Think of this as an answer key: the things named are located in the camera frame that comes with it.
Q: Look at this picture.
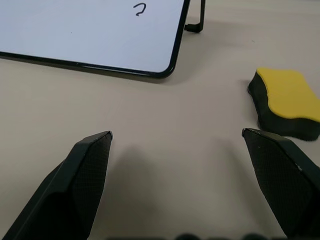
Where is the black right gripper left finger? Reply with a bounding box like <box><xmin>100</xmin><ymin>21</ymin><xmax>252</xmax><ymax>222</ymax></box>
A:
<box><xmin>0</xmin><ymin>130</ymin><xmax>114</xmax><ymax>240</ymax></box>

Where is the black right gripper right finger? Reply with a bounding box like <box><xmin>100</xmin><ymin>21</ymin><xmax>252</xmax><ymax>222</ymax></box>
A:
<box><xmin>241</xmin><ymin>127</ymin><xmax>320</xmax><ymax>239</ymax></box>

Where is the yellow and black eraser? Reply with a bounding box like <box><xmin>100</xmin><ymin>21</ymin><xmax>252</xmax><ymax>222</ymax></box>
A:
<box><xmin>247</xmin><ymin>66</ymin><xmax>320</xmax><ymax>142</ymax></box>

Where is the white board with black frame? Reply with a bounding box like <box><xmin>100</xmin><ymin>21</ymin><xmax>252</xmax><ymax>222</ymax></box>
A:
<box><xmin>0</xmin><ymin>0</ymin><xmax>205</xmax><ymax>80</ymax></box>

